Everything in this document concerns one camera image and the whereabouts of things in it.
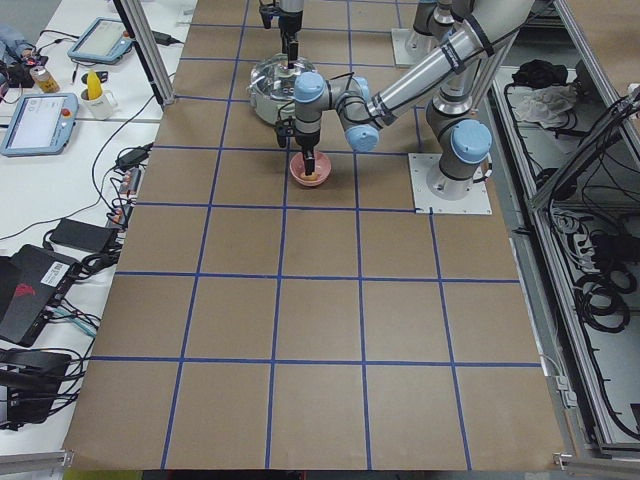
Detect pale green steel pot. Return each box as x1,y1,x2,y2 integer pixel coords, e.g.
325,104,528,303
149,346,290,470
248,53,317,125

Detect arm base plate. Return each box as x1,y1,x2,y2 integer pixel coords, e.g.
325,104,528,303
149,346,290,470
391,28,439,67
408,153,492,215

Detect pink bowl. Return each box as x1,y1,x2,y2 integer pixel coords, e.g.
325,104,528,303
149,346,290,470
289,151,332,187

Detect black power adapter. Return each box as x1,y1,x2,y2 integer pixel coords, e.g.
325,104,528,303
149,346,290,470
50,219,118,253

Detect far teach pendant tablet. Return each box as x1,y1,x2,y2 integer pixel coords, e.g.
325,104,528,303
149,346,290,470
67,17,133,65

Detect coiled black cables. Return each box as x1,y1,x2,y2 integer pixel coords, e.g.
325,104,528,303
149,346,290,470
572,269,634,334

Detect aluminium frame post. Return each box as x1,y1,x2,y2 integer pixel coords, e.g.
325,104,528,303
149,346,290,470
113,0,175,109

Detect black cloth bundle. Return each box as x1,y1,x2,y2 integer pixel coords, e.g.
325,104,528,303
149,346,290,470
512,59,568,89

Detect black docking hub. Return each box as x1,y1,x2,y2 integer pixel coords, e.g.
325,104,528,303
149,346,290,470
1,349,71,431

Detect teach pendant tablet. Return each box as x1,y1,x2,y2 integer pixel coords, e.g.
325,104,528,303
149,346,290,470
67,17,133,65
1,93,79,157

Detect black red laptop computer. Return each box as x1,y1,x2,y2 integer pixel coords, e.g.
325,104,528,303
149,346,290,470
1,245,80,347

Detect yellow drink can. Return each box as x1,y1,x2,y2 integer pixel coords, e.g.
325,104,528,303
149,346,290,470
30,66,60,94

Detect white mug with banana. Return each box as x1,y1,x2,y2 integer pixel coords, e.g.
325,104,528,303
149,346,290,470
81,70,118,120

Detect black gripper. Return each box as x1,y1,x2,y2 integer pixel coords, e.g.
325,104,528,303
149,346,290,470
295,131,320,176
279,0,304,69

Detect near teach pendant tablet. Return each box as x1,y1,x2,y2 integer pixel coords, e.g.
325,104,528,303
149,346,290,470
1,93,79,157

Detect crumpled white cloth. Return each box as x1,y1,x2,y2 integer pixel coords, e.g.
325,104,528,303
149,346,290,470
514,86,578,128

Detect glass pot lid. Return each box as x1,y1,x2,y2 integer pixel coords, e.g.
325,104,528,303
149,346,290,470
249,53,317,100

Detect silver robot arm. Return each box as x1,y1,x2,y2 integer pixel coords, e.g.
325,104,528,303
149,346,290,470
259,1,459,70
292,1,533,200

